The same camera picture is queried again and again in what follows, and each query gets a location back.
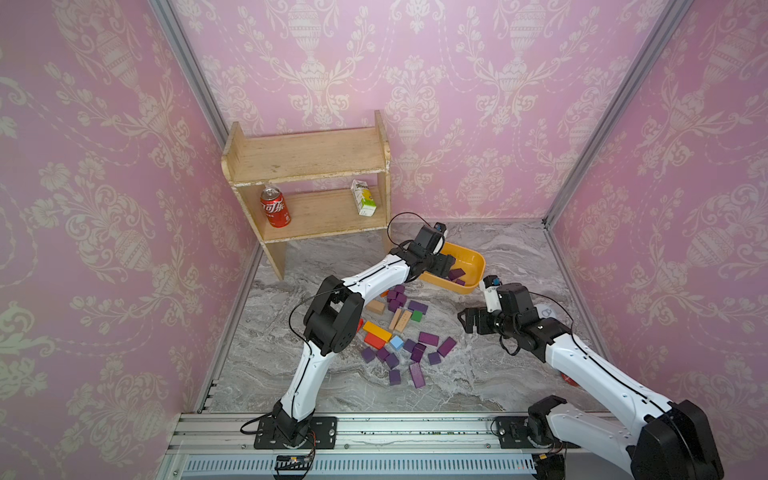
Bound light blue wooden brick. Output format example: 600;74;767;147
390;335;404;350

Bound purple long front brick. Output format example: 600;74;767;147
409;362;426;389

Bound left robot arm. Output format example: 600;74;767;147
240;222;447;450

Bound purple flat brick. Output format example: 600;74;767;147
408;300;428;315

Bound wooden two-tier shelf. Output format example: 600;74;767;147
221;110;393;280

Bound red flat wooden brick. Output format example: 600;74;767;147
364;332;387;350

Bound yellow plastic storage bin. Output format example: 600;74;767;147
419;243;486;295

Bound natural wood long brick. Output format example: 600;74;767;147
394;310;413;333

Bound purple slanted right brick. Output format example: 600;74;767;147
437;337;457;358

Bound yellow wooden brick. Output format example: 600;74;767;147
363;321;392;342

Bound white green juice carton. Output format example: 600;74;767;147
351;180;377;217

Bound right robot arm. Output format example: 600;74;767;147
457;276;725;479

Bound red cola can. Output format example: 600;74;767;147
260;184;291;228

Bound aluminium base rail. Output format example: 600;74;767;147
161;410;679;480

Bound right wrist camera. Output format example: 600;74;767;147
483;275;502;313

